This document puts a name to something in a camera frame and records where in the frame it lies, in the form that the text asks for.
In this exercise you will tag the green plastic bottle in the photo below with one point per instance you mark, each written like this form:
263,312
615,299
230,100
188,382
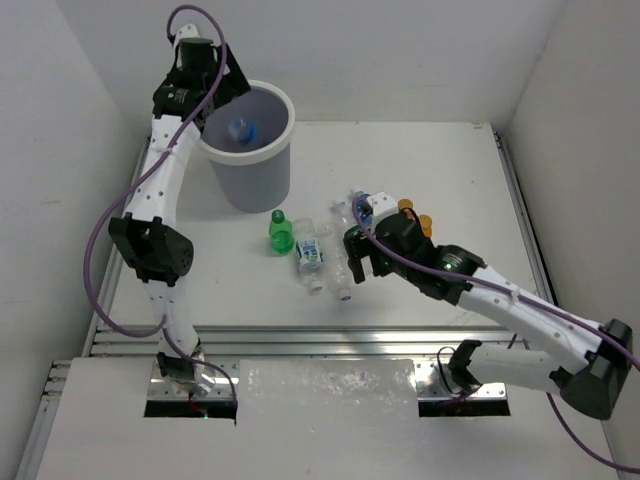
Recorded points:
281,233

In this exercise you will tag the grey bin with white rim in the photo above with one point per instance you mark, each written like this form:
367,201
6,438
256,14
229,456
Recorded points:
256,177

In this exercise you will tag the clear bottle dark blue label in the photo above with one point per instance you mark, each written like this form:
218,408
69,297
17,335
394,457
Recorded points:
358,196

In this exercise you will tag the clear unlabelled bottle blue cap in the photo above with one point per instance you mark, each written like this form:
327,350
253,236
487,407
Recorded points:
336,271

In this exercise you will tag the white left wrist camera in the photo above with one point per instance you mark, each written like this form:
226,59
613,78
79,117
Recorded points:
186,31

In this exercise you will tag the aluminium front rail frame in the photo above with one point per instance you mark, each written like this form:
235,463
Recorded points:
427,349

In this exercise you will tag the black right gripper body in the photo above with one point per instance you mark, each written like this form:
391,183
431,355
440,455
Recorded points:
382,264

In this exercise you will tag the orange juice bottle front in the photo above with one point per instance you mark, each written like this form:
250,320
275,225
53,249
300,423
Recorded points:
426,225

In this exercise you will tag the white front cover panel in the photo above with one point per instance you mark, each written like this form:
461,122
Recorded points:
374,388

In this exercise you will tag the orange juice bottle rear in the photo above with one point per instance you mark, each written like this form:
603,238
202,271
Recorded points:
405,204

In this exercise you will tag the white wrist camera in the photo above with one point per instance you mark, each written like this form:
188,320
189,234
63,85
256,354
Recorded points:
186,31
382,205

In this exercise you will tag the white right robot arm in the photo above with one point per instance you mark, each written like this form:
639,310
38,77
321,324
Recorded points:
584,362

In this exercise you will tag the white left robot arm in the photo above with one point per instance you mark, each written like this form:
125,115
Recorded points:
146,235

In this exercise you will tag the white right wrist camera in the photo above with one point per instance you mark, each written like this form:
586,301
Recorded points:
382,205

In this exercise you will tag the clear bottle light blue label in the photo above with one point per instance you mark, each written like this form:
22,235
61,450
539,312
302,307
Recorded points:
243,131

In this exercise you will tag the orange juice bottle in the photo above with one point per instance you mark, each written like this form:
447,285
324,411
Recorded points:
405,204
426,225

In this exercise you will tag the clear bottle dark green label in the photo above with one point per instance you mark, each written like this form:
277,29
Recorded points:
344,218

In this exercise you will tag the clear bottle green white label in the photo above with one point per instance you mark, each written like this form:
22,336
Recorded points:
309,255

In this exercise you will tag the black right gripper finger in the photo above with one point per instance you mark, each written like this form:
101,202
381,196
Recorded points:
361,268
357,242

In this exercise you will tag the aluminium left side rail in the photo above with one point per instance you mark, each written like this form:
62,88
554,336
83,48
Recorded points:
126,234

